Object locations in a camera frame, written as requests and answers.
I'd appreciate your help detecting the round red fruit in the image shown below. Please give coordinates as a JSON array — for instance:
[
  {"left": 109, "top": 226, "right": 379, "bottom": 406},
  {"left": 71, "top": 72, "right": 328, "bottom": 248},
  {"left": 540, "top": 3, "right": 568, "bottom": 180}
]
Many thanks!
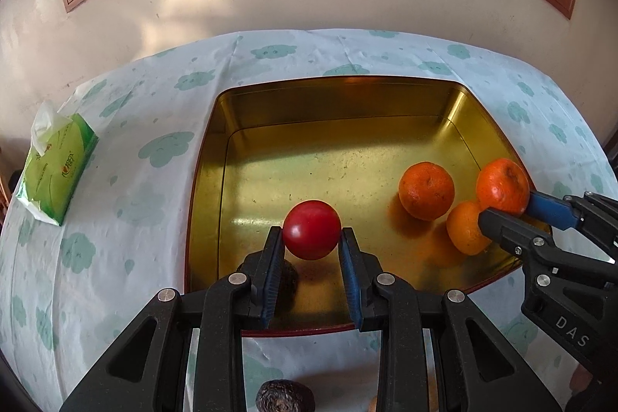
[{"left": 282, "top": 200, "right": 342, "bottom": 260}]

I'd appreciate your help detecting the large dark wrinkled fruit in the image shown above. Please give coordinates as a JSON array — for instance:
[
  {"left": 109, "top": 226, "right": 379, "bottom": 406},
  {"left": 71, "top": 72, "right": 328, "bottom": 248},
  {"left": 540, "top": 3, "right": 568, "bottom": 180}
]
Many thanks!
[{"left": 256, "top": 380, "right": 317, "bottom": 412}]

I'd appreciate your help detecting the blemished orange mandarin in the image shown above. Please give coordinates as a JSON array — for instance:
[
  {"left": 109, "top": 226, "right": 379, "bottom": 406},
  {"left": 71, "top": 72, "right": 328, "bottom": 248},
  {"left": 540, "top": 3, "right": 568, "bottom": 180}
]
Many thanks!
[{"left": 476, "top": 158, "right": 531, "bottom": 216}]

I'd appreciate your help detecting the green tissue pack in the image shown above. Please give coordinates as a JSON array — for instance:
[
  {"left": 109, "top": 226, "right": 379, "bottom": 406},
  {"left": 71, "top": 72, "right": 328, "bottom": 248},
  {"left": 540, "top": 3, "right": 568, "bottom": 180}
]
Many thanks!
[{"left": 14, "top": 100, "right": 100, "bottom": 227}]

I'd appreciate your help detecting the smooth yellow-orange mandarin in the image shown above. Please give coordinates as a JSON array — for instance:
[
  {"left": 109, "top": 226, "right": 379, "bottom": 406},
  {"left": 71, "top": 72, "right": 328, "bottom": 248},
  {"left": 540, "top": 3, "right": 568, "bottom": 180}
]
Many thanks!
[{"left": 445, "top": 201, "right": 493, "bottom": 256}]

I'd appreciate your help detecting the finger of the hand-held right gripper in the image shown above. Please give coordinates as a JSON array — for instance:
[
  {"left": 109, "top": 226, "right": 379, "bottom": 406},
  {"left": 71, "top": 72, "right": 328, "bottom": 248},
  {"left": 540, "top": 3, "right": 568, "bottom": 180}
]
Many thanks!
[
  {"left": 524, "top": 190, "right": 587, "bottom": 232},
  {"left": 478, "top": 207, "right": 575, "bottom": 267}
]

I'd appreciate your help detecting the gold metal tray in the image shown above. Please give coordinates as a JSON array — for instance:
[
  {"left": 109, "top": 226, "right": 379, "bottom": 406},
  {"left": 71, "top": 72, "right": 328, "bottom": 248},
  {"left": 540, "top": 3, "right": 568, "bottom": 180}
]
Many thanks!
[{"left": 185, "top": 75, "right": 553, "bottom": 338}]

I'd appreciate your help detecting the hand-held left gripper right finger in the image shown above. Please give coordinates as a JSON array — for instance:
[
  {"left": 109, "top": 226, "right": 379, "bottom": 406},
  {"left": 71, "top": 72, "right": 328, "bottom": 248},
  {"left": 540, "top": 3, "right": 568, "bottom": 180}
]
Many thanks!
[{"left": 338, "top": 227, "right": 563, "bottom": 412}]

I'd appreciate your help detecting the small orange mandarin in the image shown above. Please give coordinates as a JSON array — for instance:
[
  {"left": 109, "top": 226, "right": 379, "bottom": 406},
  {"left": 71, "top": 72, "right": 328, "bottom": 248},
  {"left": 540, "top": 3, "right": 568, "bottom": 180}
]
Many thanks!
[{"left": 398, "top": 162, "right": 455, "bottom": 221}]

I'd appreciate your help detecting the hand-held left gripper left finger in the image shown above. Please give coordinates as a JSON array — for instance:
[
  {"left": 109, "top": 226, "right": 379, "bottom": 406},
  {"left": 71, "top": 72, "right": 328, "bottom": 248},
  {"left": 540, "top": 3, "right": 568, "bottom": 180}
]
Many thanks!
[{"left": 60, "top": 226, "right": 285, "bottom": 412}]

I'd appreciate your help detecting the cloud-print tablecloth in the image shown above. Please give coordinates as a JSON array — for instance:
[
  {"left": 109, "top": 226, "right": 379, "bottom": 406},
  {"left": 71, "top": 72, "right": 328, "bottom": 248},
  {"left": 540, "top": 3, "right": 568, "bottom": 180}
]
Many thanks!
[{"left": 0, "top": 28, "right": 618, "bottom": 412}]

